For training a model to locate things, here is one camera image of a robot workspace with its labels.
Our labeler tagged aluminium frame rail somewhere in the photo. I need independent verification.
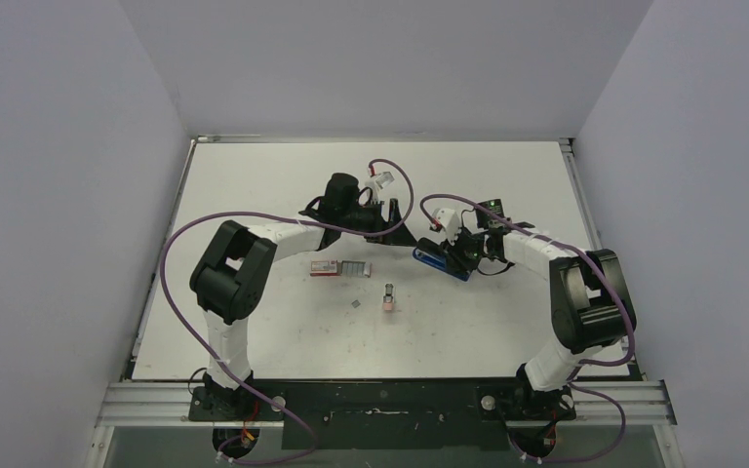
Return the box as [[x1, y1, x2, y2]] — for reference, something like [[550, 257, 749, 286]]
[[97, 380, 677, 428]]

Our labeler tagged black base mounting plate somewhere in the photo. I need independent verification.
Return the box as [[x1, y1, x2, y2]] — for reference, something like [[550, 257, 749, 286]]
[[187, 376, 576, 451]]

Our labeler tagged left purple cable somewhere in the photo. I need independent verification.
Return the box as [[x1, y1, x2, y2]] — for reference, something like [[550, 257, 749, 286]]
[[157, 158, 415, 468]]

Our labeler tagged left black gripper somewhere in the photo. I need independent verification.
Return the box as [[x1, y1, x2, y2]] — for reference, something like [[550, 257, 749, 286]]
[[339, 198, 416, 247]]

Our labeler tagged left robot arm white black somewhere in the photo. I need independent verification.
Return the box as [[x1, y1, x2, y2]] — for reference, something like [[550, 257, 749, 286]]
[[189, 172, 416, 420]]

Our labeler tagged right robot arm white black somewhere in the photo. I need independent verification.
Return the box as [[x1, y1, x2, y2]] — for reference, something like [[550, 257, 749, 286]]
[[417, 200, 637, 418]]

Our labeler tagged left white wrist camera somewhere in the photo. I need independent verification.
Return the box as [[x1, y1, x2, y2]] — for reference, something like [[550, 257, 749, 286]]
[[364, 171, 394, 203]]

